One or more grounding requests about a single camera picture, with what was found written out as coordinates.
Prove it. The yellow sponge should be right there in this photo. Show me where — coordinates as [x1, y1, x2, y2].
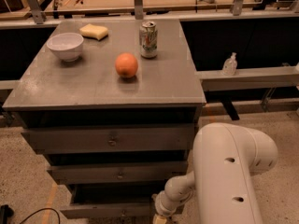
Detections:
[79, 24, 108, 40]

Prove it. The grey bottom drawer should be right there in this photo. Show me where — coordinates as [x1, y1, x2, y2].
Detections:
[60, 181, 165, 219]

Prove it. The white bowl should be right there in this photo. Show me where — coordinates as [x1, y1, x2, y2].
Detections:
[46, 33, 84, 62]

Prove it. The grey drawer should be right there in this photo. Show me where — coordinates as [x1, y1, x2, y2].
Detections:
[60, 181, 165, 219]
[21, 124, 194, 154]
[48, 161, 188, 185]

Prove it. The grey top drawer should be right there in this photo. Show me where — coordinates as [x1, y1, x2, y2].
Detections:
[21, 124, 194, 154]

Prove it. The grey middle drawer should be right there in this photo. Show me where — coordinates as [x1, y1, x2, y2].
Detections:
[48, 161, 188, 185]

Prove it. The grey drawer cabinet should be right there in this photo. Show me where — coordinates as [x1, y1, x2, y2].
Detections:
[2, 18, 207, 201]

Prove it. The soda can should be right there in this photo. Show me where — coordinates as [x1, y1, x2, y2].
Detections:
[139, 21, 158, 59]

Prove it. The orange fruit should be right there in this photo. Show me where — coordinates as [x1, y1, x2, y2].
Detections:
[115, 53, 138, 78]

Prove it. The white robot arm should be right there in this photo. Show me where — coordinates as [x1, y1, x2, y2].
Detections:
[153, 122, 278, 224]

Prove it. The black floor device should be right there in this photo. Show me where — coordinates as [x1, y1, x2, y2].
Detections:
[0, 204, 14, 224]

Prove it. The black cable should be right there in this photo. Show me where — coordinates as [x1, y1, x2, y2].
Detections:
[19, 207, 61, 224]

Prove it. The clear sanitizer bottle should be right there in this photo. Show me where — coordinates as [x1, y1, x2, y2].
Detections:
[222, 52, 237, 76]

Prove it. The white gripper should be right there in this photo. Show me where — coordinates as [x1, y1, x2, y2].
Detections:
[151, 191, 178, 224]

